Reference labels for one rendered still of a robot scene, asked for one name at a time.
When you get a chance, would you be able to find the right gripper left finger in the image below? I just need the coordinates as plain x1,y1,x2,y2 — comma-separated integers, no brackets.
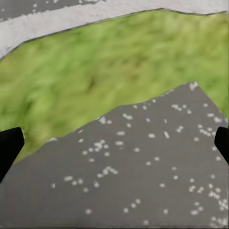
0,127,24,183

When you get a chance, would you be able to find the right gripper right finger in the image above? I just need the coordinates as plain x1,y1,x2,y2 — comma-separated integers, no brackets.
214,127,229,164

